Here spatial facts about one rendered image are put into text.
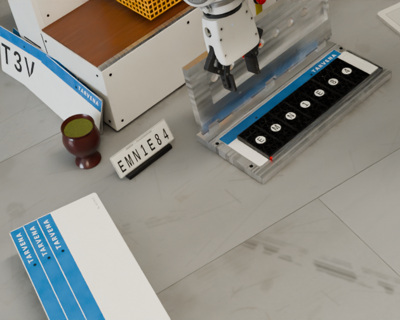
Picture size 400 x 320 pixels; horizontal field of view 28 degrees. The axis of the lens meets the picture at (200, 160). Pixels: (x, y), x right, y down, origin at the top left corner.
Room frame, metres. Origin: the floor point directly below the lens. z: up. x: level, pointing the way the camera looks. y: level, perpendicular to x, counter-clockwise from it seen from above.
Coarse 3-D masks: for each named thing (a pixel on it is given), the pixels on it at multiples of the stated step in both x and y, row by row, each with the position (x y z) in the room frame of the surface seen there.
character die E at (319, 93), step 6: (306, 84) 1.37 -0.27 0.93; (312, 84) 1.37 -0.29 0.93; (318, 84) 1.37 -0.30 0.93; (300, 90) 1.36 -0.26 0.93; (306, 90) 1.36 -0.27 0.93; (312, 90) 1.36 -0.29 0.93; (318, 90) 1.35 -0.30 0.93; (324, 90) 1.34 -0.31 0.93; (330, 90) 1.34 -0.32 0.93; (312, 96) 1.34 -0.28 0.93; (318, 96) 1.33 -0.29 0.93; (324, 96) 1.33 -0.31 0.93; (330, 96) 1.33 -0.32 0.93; (336, 96) 1.32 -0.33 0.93; (324, 102) 1.31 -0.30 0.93; (330, 102) 1.30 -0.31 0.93; (336, 102) 1.30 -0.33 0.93
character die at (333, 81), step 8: (320, 72) 1.41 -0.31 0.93; (328, 72) 1.41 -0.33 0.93; (320, 80) 1.38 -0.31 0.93; (328, 80) 1.38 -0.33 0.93; (336, 80) 1.37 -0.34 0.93; (344, 80) 1.37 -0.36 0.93; (328, 88) 1.35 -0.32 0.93; (336, 88) 1.35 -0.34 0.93; (344, 88) 1.34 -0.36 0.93; (352, 88) 1.34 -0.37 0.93
